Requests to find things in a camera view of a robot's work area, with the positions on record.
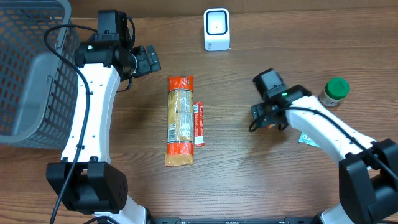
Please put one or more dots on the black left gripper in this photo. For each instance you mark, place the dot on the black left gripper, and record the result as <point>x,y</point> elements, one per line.
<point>148,59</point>

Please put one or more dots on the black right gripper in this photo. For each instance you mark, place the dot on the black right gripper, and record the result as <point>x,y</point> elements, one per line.
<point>261,115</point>

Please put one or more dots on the teal snack pouch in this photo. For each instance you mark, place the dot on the teal snack pouch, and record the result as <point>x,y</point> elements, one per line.
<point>307,140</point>

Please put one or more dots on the green lidded jar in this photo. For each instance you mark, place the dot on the green lidded jar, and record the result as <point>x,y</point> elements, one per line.
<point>334,91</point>

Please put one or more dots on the thin red snack stick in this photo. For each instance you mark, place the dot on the thin red snack stick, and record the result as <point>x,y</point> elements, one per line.
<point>198,124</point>

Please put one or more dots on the red snack package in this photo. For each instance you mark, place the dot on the red snack package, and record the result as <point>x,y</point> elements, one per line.
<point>180,123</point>

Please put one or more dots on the orange tissue packet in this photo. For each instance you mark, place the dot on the orange tissue packet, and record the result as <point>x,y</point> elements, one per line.
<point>269,126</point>

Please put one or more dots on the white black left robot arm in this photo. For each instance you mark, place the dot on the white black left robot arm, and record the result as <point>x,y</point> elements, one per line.
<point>84,179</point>

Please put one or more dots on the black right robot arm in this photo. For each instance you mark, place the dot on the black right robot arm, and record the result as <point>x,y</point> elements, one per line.
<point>367,168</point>

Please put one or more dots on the white barcode scanner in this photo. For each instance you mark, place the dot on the white barcode scanner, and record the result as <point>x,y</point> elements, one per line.
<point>216,27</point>

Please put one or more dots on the grey plastic mesh basket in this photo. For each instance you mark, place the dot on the grey plastic mesh basket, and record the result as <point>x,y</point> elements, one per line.
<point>38,90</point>

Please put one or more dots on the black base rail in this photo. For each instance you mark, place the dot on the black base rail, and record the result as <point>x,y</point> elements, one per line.
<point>286,220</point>

